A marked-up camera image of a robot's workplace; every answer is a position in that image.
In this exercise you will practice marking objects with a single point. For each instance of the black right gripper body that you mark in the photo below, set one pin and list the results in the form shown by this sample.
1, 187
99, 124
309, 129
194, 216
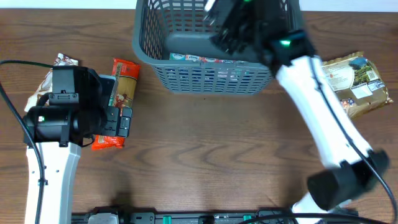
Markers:
247, 35

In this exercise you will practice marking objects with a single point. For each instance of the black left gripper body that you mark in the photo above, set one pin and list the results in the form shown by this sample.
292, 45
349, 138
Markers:
111, 121

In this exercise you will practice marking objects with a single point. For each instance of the San Remo spaghetti packet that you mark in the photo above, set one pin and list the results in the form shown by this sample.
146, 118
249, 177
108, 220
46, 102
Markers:
126, 73

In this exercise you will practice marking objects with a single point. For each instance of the gold coffee bag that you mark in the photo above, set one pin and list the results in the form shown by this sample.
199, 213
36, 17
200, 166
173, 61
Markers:
357, 83

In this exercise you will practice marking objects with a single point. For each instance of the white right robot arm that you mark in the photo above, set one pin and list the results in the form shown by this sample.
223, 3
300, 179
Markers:
351, 166

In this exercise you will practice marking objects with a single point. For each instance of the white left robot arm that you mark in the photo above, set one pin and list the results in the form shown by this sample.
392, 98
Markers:
76, 107

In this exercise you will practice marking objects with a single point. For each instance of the cream brown snack bag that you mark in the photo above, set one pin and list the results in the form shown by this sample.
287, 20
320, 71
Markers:
46, 85

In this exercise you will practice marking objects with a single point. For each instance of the grey plastic basket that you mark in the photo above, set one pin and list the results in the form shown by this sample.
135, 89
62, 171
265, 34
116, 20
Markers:
179, 26

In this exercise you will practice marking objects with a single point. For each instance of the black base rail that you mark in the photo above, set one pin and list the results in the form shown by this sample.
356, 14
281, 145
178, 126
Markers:
130, 215

